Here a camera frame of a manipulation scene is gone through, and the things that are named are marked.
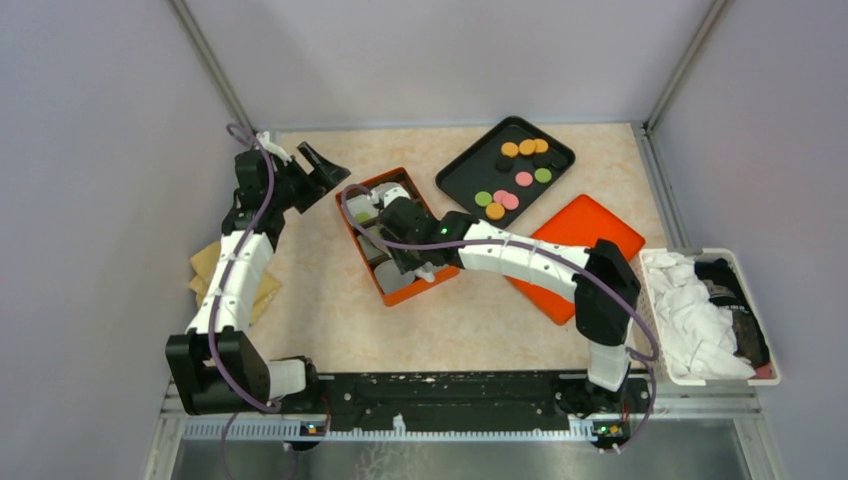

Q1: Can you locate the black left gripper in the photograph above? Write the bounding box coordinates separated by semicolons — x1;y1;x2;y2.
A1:
268;141;349;213

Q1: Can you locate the black sandwich cookie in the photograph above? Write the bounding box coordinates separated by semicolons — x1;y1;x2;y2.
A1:
533;152;553;168
495;157;515;173
550;153;571;170

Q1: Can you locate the yellow sandwich cookie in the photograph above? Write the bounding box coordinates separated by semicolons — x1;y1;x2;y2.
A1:
533;138;549;154
500;142;520;158
484;202;506;221
518;139;536;156

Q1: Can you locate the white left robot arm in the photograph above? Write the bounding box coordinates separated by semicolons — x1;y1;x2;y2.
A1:
165;142;350;416

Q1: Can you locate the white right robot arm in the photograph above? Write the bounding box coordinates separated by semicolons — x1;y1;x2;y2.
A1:
377;197;641;412

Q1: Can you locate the orange cookie tin box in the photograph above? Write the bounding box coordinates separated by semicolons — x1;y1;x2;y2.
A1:
336;167;460;307

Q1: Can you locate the white paper cupcake liner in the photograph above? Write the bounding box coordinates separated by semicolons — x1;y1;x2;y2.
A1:
373;260;416;295
345;195;379;221
368;182;412;210
357;234;392;265

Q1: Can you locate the black baking tray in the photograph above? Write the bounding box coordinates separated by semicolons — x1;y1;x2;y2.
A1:
435;116;576;228

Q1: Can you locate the orange tin lid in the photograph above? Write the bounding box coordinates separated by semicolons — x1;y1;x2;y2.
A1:
507;194;646;326

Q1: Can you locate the white plastic basket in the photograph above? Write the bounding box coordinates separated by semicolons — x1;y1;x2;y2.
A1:
634;248;782;387

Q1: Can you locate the white cloth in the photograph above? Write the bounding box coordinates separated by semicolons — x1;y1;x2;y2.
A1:
640;250;756;381

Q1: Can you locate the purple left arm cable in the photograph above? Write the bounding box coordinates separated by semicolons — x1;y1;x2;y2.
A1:
207;123;296;480

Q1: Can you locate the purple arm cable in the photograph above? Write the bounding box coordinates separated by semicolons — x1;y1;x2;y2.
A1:
339;183;662;455
207;123;296;480

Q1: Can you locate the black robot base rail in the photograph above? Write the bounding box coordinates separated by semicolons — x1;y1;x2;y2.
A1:
281;370;652;434

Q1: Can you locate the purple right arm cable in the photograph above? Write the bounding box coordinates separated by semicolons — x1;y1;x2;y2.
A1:
339;183;662;455

